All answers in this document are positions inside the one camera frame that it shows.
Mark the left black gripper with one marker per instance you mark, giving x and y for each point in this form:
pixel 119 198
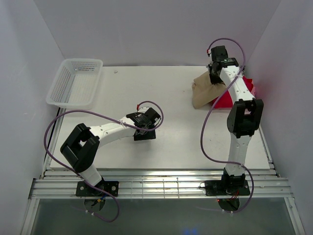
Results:
pixel 151 134

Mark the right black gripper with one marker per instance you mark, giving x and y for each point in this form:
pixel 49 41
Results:
pixel 214 80

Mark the beige t shirt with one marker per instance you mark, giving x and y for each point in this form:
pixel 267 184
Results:
pixel 204 91

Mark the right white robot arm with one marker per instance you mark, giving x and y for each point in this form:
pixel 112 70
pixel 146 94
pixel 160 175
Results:
pixel 242 122

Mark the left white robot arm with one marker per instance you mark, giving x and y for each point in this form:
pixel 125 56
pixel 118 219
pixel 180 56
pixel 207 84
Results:
pixel 81 146

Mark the red folded t shirt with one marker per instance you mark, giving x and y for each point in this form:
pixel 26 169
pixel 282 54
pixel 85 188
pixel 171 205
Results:
pixel 226 102

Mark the white plastic mesh basket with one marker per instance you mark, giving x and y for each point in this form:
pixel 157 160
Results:
pixel 75 84

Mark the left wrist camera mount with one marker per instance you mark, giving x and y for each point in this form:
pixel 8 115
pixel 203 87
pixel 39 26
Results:
pixel 141 107

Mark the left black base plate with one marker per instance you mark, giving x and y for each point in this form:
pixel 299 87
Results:
pixel 83 190

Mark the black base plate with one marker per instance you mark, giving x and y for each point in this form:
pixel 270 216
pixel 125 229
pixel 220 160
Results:
pixel 218 188
pixel 83 190

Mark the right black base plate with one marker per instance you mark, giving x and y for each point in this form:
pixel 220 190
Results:
pixel 218 188

